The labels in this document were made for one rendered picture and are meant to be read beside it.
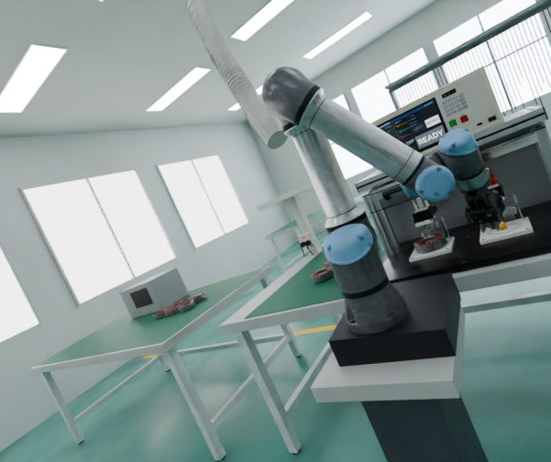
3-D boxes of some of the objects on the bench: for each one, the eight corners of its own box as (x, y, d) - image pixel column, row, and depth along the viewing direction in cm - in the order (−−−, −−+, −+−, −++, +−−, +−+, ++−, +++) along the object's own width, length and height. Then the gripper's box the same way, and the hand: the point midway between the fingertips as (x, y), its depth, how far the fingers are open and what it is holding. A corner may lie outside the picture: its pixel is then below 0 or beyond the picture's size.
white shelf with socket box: (336, 258, 201) (304, 184, 197) (285, 271, 222) (256, 205, 218) (355, 238, 229) (327, 174, 226) (308, 253, 250) (282, 194, 247)
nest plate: (534, 232, 109) (532, 228, 109) (480, 245, 118) (479, 241, 118) (529, 219, 121) (527, 216, 121) (481, 232, 130) (479, 228, 130)
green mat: (364, 293, 126) (364, 293, 126) (243, 319, 161) (243, 318, 161) (411, 223, 203) (410, 223, 203) (322, 250, 238) (322, 250, 238)
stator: (445, 248, 125) (441, 239, 125) (414, 256, 132) (410, 247, 132) (448, 238, 134) (445, 230, 134) (419, 247, 141) (415, 238, 141)
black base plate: (600, 242, 90) (597, 234, 90) (370, 291, 127) (369, 285, 127) (566, 202, 129) (564, 196, 129) (398, 247, 165) (396, 243, 165)
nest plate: (452, 252, 123) (450, 248, 123) (410, 262, 131) (408, 259, 131) (455, 238, 135) (454, 236, 135) (416, 248, 144) (415, 246, 144)
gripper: (453, 199, 91) (476, 247, 102) (493, 192, 85) (513, 244, 96) (455, 176, 95) (477, 225, 106) (493, 168, 89) (512, 220, 100)
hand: (493, 224), depth 102 cm, fingers closed
